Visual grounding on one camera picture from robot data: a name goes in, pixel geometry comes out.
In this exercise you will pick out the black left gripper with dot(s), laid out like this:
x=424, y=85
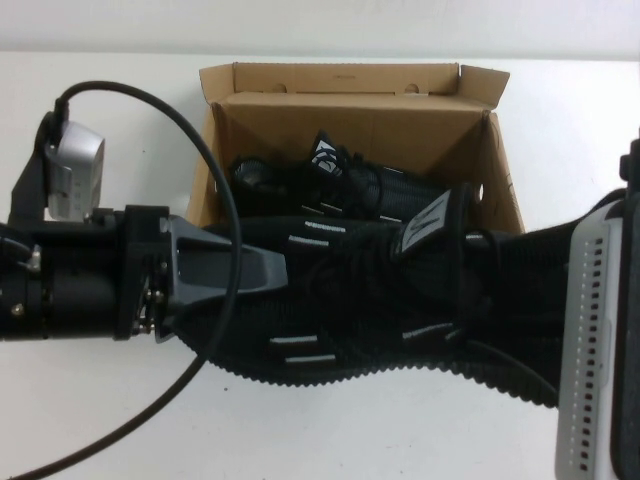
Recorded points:
x=100, y=300

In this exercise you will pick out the black knit sneaker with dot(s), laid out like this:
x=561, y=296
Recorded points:
x=350, y=300
x=360, y=180

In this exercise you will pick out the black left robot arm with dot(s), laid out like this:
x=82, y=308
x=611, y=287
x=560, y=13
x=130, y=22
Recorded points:
x=20, y=310

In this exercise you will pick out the brown cardboard shoe box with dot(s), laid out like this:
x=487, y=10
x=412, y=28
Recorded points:
x=350, y=115

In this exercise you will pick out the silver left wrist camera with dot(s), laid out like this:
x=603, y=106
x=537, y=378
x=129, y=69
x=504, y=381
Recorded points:
x=80, y=165

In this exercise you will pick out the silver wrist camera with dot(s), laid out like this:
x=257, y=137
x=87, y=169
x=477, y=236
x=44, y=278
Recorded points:
x=80, y=165
x=585, y=350

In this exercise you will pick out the black left camera mount bracket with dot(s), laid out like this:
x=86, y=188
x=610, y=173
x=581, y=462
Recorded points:
x=30, y=175

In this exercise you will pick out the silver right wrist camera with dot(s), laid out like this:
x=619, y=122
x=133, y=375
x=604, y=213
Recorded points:
x=585, y=350

